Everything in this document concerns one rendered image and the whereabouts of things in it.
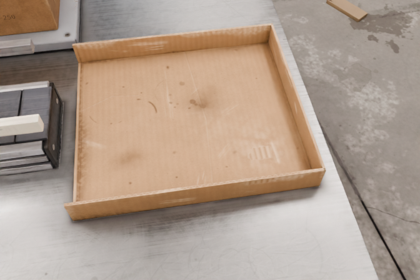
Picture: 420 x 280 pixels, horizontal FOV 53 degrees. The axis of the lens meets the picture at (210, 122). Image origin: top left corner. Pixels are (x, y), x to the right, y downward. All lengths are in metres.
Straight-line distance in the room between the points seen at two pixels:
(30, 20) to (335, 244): 0.53
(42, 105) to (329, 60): 1.48
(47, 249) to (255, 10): 0.49
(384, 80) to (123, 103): 1.43
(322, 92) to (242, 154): 1.24
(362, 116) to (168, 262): 1.34
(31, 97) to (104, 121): 0.10
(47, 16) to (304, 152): 0.43
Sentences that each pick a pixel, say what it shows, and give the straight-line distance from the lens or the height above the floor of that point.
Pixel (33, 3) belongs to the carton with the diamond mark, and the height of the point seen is 0.90.
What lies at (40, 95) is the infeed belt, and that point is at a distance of 0.59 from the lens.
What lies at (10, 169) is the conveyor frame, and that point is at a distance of 0.58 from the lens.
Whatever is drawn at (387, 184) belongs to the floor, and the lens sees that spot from 1.59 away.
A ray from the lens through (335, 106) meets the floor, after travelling 1.73.
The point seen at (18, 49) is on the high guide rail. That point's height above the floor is 0.96.
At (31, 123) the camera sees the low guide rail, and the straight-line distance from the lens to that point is 0.52.
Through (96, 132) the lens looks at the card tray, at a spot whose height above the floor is 0.83.
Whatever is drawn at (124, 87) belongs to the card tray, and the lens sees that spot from 0.63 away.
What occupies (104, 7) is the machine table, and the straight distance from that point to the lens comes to 0.77.
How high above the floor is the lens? 1.30
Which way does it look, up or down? 54 degrees down
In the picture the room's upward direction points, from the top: straight up
